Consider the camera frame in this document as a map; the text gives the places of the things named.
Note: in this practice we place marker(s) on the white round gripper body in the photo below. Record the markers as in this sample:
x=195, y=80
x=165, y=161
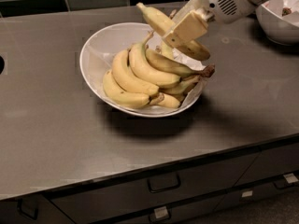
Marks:
x=224, y=4

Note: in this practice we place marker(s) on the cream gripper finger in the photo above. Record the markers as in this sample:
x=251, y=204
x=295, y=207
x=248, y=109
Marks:
x=189, y=27
x=188, y=12

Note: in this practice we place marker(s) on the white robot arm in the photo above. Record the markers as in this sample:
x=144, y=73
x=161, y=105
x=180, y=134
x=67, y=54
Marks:
x=192, y=20

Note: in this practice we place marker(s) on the rear upright banana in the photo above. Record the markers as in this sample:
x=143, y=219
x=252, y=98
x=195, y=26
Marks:
x=166, y=50

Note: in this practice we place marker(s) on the white bowl right rear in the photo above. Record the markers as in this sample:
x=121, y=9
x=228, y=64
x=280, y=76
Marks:
x=279, y=20

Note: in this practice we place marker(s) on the partly hidden right banana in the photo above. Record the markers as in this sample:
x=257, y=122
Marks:
x=183, y=87

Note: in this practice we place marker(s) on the long curved middle banana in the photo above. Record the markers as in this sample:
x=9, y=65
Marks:
x=142, y=68

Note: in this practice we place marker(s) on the small front right banana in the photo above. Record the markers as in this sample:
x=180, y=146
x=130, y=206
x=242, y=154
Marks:
x=168, y=101

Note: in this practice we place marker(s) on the wide curved yellow banana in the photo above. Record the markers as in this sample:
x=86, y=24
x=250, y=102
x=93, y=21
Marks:
x=127, y=79

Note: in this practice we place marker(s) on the large white bowl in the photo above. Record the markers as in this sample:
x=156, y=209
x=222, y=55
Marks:
x=102, y=44

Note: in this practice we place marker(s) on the right upper drawer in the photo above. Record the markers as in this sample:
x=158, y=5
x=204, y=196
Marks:
x=272, y=162

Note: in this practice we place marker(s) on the small white label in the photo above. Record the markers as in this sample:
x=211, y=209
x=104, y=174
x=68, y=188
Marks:
x=247, y=193

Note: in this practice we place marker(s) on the right lower drawer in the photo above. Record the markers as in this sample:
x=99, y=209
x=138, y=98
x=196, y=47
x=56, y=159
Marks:
x=262, y=189

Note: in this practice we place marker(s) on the white label right drawer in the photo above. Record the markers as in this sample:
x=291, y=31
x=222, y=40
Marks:
x=291, y=178

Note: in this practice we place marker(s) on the white label drawer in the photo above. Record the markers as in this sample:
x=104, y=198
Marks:
x=291, y=178
x=161, y=212

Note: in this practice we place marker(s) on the lower middle drawer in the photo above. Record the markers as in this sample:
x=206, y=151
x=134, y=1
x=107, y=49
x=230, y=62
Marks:
x=176, y=213

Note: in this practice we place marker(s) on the white label lower drawer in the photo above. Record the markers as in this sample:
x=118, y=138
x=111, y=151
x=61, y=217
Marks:
x=161, y=212

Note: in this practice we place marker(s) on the upper middle drawer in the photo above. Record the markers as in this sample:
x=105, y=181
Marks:
x=124, y=198

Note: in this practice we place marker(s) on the left cabinet drawer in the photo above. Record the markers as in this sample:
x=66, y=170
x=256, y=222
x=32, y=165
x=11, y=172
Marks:
x=48, y=213

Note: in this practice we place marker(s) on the black drawer handle middle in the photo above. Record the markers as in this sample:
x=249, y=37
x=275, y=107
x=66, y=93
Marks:
x=161, y=183

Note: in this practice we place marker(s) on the black drawer handle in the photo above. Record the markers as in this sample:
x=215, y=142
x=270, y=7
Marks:
x=161, y=183
x=28, y=208

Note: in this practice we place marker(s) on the black left drawer handle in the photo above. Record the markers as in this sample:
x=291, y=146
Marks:
x=28, y=208

